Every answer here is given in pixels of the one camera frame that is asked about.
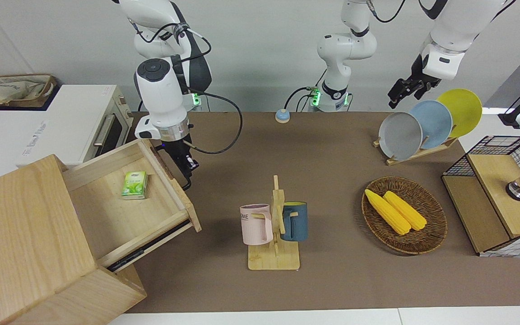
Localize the wooden mug rack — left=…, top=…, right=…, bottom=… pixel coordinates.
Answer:
left=247, top=175, right=300, bottom=271

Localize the white toaster oven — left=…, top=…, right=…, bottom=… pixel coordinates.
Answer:
left=0, top=84, right=133, bottom=188

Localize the yellow plate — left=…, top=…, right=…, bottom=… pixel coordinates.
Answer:
left=436, top=88, right=483, bottom=139

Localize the dark blue mug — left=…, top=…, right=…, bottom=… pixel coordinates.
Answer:
left=281, top=201, right=308, bottom=242

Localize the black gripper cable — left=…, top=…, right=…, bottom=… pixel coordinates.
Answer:
left=182, top=90, right=243, bottom=155

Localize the wire and wood storage rack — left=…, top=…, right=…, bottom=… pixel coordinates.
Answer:
left=441, top=135, right=520, bottom=258

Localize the black base cable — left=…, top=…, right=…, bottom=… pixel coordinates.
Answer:
left=285, top=86, right=317, bottom=112

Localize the wooden plate rack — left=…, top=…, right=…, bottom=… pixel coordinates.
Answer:
left=373, top=137, right=458, bottom=166

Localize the pink mug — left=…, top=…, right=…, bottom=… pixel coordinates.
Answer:
left=240, top=204, right=273, bottom=246

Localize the brown wicker basket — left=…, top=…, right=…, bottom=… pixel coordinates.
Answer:
left=362, top=176, right=448, bottom=255

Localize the light blue plate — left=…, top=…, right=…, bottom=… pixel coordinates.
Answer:
left=410, top=100, right=453, bottom=149

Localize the light wooden cabinet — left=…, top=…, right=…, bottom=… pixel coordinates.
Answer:
left=0, top=154, right=148, bottom=325

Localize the grey plate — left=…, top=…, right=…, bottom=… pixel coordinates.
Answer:
left=378, top=112, right=423, bottom=162

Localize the light wooden drawer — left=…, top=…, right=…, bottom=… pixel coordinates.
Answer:
left=61, top=139, right=202, bottom=273

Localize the brown table mat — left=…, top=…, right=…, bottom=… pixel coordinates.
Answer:
left=125, top=112, right=520, bottom=314

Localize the tan cloth bag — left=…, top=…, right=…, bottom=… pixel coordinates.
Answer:
left=0, top=74, right=57, bottom=109

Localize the small green carton box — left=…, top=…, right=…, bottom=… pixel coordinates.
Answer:
left=121, top=171, right=148, bottom=200

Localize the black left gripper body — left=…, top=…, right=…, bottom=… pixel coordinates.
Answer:
left=406, top=53, right=442, bottom=99

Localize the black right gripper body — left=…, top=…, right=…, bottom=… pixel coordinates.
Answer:
left=161, top=135, right=194, bottom=173

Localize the yellow corn cob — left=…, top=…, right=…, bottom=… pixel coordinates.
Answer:
left=365, top=189, right=412, bottom=235
left=383, top=191, right=427, bottom=231

